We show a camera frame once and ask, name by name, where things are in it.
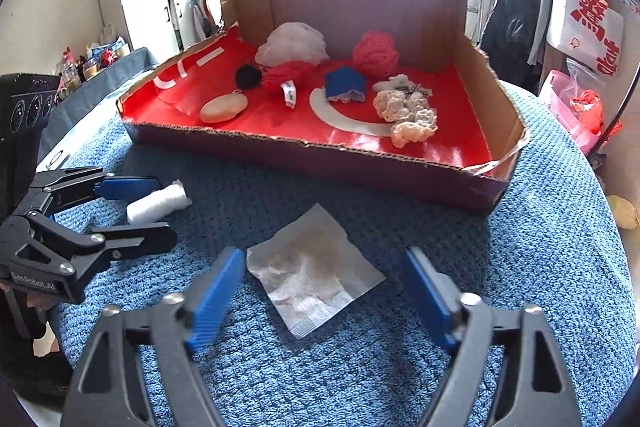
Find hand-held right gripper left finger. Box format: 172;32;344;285
62;246;247;427

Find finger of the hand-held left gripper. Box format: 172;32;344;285
51;220;179;264
32;166;164;211

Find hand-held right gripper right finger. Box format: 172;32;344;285
401;247;584;427

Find white sock bundle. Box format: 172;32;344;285
126;179;192;226

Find white paper napkin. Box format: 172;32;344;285
246;202;388;341

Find tan plush pebble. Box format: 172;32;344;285
199;92;247;124

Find black pompom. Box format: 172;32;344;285
235;65;264;90

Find cardboard box red inside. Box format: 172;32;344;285
116;0;530;214

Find cream crochet piece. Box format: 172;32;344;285
373;90;439;148

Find red knitted yarn ball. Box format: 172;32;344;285
262;60;314;108

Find white knit piece black stitching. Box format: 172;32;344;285
372;74;434;98

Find blue fabric pouch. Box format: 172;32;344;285
324;66;367;102

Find blue knitted blanket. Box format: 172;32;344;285
35;82;632;427

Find dark blue cloth covered desk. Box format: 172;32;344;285
39;47;162;164

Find clutter of small desk trinkets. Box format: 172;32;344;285
54;36;132;84

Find yellow plush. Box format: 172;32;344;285
606;194;640;229

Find pink plastic bag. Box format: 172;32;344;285
539;69;624;156

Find red crochet flower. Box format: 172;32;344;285
351;30;402;78

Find dark hanging clothes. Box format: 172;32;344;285
479;0;553;94

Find white gift bag red print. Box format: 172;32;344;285
546;0;627;78

